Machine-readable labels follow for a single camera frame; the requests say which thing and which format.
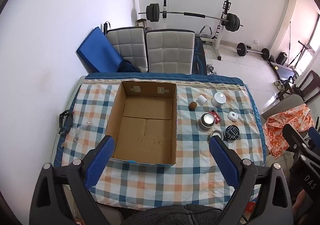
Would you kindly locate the dark blue knit cloth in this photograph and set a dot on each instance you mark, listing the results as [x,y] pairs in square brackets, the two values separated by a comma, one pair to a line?
[128,67]

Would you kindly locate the small white round device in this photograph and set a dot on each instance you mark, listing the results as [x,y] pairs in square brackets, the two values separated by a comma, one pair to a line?
[232,116]

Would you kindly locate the orange floral cloth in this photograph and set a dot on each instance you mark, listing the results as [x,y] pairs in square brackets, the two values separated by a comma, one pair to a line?
[282,127]

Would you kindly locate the long barbell with black plates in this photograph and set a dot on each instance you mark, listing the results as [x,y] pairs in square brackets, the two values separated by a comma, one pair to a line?
[153,12]

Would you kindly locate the short barbell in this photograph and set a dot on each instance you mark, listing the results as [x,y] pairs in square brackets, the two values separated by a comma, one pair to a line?
[241,49]

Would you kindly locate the pair of shoes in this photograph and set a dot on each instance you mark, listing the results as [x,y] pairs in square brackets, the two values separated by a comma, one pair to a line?
[278,84]

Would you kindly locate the black and blue bench pad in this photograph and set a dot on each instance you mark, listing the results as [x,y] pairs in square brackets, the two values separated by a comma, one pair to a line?
[198,59]

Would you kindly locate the plain round silver tin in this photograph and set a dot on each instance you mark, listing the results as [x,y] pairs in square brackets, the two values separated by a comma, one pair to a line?
[217,134]

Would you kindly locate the grey cushioned chair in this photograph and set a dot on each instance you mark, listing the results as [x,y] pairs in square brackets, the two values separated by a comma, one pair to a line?
[127,44]
[170,52]

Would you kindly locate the red carton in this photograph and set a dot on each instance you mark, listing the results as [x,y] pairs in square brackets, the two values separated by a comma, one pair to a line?
[250,208]

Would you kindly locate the small red box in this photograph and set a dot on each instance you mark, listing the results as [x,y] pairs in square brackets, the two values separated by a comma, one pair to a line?
[216,117]

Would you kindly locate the black treadmill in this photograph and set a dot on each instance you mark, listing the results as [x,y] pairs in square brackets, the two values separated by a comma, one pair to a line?
[283,71]

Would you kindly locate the brown walnut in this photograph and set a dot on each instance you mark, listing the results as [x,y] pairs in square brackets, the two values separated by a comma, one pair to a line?
[192,105]

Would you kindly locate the black round tin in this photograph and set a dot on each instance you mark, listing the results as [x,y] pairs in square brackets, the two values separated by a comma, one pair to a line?
[231,132]

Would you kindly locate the white plastic jar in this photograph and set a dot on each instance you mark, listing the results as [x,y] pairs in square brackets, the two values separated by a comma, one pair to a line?
[219,99]

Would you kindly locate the clear plastic wrap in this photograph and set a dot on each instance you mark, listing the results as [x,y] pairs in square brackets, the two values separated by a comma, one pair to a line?
[80,134]

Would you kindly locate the person's right hand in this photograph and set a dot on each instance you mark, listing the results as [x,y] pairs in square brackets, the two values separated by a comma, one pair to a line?
[299,202]

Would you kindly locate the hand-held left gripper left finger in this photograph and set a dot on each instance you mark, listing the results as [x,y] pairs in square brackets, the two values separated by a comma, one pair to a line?
[102,157]

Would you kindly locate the small black heater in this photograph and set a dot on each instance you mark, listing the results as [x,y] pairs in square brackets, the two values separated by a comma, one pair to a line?
[282,58]

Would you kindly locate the brown cardboard box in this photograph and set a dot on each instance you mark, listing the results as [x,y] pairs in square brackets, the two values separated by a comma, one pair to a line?
[145,124]

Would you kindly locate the small wooden stool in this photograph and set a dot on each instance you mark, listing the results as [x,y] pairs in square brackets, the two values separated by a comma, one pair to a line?
[142,22]

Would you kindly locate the white barbell rack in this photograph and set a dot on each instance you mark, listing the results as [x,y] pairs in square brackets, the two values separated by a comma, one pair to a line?
[220,36]

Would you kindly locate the small white cylinder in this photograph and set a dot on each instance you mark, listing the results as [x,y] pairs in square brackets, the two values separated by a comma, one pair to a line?
[201,99]

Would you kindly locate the black exercise stand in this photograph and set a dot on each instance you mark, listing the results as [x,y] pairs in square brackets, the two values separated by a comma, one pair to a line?
[303,51]

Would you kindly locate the dark wooden chair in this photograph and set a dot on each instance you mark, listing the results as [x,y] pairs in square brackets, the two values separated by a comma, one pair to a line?
[310,82]

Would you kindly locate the checked tablecloth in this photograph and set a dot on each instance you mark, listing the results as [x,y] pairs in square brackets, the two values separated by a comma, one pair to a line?
[195,177]

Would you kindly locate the blue folded mat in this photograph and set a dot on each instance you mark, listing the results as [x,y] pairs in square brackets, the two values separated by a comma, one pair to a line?
[97,52]

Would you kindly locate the silver tin with perforated lid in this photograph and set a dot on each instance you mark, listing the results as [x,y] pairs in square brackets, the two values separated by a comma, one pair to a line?
[206,121]

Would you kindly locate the beige chair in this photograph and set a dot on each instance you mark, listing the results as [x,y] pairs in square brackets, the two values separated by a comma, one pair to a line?
[290,102]

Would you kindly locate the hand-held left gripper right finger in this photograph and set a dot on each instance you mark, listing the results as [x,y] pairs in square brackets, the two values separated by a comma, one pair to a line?
[223,160]

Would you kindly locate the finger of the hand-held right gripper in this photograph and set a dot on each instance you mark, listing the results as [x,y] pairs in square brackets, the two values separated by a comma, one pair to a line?
[293,134]
[314,134]

